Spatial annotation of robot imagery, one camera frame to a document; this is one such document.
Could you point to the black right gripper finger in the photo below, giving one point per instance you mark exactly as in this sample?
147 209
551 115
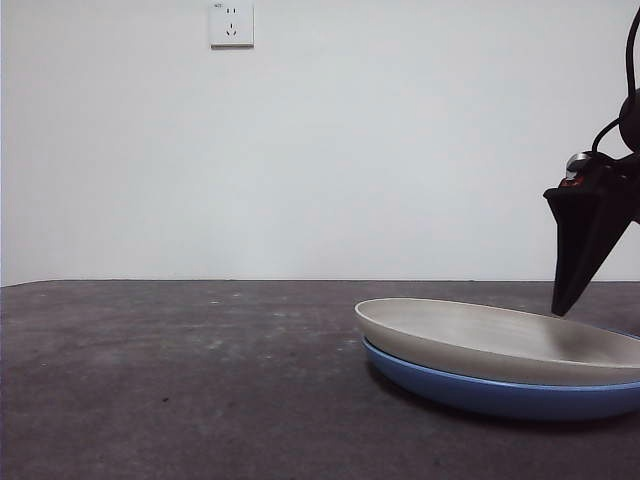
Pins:
622 225
575 225

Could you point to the white round plate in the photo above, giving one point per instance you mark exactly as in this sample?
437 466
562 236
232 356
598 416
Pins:
450 340

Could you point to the blue round plate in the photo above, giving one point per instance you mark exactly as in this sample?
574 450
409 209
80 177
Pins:
475 397

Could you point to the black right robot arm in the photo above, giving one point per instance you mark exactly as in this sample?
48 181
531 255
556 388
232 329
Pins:
631 120

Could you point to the white wall socket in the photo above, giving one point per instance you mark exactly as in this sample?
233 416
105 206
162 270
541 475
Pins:
231 25

